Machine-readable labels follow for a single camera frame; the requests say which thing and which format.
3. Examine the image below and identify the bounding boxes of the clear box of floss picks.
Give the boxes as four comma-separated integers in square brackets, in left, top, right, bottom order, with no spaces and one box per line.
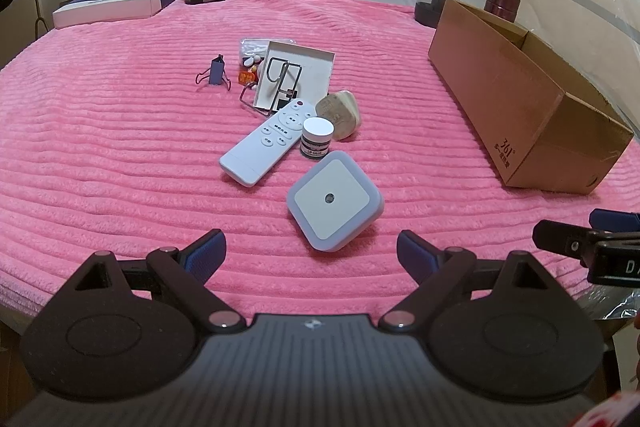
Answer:
[240,38,296,62]

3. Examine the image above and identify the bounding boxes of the clear plastic sheet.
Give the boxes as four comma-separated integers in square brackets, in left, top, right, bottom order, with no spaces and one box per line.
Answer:
[516,0,639,132]

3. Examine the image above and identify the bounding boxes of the dark red canister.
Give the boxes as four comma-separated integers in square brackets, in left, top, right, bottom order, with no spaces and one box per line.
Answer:
[484,0,521,23]

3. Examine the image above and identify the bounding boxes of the beige power plug adapter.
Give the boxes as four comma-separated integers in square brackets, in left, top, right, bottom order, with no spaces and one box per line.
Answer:
[316,90,361,141]

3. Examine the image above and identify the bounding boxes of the pink ribbed blanket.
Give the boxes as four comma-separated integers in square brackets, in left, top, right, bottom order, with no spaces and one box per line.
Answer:
[1,0,639,317]

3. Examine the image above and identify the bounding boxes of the bent metal wire stand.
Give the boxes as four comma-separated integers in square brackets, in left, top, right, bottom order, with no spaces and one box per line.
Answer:
[240,57,303,117]

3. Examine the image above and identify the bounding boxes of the white remote control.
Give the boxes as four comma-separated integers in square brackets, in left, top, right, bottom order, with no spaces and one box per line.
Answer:
[219,98,316,187]

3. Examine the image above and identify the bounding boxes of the small white-lidded jar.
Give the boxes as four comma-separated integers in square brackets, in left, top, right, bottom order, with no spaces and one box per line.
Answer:
[299,117,334,159]

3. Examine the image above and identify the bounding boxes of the red Doraemon toy figure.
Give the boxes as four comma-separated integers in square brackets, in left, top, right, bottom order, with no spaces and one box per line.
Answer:
[238,53,264,86]

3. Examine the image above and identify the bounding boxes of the blue binder clip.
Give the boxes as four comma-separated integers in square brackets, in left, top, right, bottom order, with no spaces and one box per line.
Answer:
[194,54,231,90]

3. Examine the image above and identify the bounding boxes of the blue and white flat box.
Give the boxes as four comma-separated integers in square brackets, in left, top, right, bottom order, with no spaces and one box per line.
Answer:
[52,0,175,29]

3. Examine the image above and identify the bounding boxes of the white square tray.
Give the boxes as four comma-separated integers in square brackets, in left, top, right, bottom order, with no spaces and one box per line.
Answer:
[253,41,335,112]

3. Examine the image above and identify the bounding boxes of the brown cardboard box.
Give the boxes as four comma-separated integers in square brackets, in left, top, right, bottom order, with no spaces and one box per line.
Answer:
[428,0,634,194]

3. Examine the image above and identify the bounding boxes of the white square night light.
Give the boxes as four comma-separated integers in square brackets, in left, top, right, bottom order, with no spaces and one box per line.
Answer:
[286,150,384,253]

